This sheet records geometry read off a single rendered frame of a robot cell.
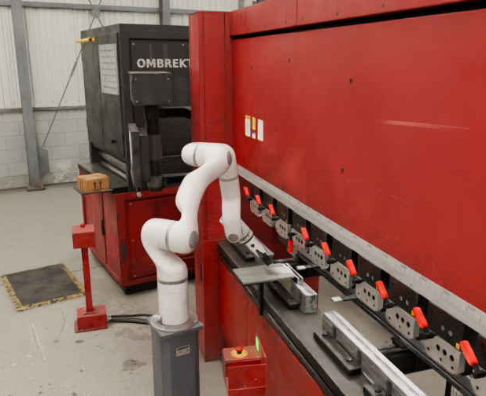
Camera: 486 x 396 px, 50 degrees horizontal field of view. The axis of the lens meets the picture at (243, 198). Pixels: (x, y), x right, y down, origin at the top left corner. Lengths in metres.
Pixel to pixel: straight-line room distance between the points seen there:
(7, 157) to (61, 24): 2.27
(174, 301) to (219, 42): 1.71
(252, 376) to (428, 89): 1.34
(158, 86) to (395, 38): 1.90
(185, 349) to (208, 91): 1.65
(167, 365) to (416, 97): 1.36
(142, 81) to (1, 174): 6.07
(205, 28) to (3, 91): 6.12
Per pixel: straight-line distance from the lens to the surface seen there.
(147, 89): 3.30
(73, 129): 9.21
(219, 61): 3.23
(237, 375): 2.26
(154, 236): 2.01
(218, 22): 3.24
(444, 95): 1.52
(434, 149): 1.55
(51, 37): 9.09
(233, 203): 2.39
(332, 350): 2.18
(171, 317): 2.11
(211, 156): 2.12
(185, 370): 2.21
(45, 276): 5.39
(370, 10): 1.82
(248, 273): 2.60
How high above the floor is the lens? 2.02
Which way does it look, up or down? 15 degrees down
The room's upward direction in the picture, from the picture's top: straight up
